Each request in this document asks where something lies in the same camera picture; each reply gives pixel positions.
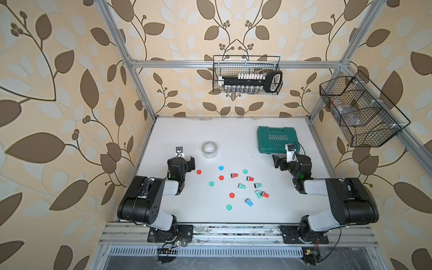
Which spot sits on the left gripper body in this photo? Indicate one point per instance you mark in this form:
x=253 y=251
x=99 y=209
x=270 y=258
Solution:
x=187 y=167

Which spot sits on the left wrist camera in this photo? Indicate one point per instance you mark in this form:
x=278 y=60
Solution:
x=179 y=152

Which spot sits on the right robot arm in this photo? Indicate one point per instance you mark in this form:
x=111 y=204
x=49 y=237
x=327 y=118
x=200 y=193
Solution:
x=350 y=203

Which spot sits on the black white tool in basket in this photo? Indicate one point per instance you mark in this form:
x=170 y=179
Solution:
x=268 y=83

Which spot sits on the plastic bag in basket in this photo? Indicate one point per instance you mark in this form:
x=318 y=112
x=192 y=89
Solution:
x=346 y=115

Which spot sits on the wire basket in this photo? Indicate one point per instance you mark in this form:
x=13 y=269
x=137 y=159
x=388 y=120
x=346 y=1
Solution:
x=382 y=117
x=232 y=65

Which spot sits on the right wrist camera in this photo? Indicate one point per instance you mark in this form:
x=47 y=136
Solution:
x=291 y=152

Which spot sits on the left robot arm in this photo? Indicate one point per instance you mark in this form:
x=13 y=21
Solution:
x=142 y=201

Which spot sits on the green tool case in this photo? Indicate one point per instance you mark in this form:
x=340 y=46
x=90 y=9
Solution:
x=273 y=140

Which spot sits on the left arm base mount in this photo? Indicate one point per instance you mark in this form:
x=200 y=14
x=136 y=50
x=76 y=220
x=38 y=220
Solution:
x=177 y=233

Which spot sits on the back wire basket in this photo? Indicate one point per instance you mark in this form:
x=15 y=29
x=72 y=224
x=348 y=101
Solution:
x=232 y=65

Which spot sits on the blue stamp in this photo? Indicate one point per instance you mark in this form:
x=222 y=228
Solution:
x=249 y=202

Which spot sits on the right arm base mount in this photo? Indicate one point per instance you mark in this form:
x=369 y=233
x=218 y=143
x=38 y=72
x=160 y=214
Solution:
x=302 y=234

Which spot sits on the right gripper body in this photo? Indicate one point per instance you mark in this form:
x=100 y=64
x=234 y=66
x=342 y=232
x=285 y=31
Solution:
x=290 y=167

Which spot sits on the clear tape roll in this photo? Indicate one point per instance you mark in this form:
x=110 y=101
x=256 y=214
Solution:
x=209 y=150

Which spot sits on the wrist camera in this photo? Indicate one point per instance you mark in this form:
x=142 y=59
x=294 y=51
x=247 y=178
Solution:
x=179 y=152
x=291 y=152

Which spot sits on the right wire basket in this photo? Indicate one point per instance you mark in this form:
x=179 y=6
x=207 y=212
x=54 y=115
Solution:
x=382 y=117

